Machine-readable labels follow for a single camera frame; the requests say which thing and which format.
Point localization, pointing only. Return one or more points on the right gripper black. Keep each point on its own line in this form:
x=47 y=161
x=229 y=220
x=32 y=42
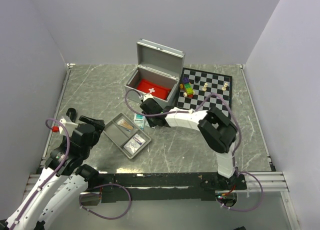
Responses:
x=151 y=124

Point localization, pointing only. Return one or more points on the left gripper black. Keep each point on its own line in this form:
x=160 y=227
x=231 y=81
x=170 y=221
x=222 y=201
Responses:
x=98 y=131

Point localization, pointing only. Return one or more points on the red first aid pouch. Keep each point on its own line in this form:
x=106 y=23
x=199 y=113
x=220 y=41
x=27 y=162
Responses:
x=149 y=87

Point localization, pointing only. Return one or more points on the bag of cotton swabs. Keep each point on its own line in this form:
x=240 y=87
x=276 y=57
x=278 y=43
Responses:
x=125 y=124

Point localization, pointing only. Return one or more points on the grey plastic divided tray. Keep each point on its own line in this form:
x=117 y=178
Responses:
x=119 y=136

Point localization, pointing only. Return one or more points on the silver metal medicine case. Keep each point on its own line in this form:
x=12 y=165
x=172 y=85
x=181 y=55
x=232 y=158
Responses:
x=158 y=64

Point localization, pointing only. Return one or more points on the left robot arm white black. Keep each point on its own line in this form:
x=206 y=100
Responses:
x=63 y=177

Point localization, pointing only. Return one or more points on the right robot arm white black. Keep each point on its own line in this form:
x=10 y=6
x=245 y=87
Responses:
x=216 y=128

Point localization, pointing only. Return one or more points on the black marker orange cap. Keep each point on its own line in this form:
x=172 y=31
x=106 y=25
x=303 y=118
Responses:
x=72 y=114

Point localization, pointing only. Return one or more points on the colourful toy brick car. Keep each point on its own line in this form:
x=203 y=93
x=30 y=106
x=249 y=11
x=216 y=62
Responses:
x=185 y=85

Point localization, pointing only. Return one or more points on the white chess piece left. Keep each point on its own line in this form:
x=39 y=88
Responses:
x=204 y=88

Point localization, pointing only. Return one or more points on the white chess piece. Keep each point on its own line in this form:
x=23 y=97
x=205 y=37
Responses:
x=204 y=88
x=225 y=85

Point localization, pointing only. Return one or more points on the white chess piece right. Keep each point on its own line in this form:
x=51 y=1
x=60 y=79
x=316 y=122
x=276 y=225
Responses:
x=225 y=85

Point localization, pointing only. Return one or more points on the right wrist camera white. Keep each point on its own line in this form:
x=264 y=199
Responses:
x=146 y=97

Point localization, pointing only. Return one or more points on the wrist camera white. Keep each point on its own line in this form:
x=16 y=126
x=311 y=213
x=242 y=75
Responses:
x=64 y=126
x=146 y=97

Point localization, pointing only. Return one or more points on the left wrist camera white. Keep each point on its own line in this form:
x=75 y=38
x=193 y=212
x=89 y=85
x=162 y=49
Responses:
x=64 y=126

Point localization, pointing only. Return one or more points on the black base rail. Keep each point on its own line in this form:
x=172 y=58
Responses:
x=164 y=186

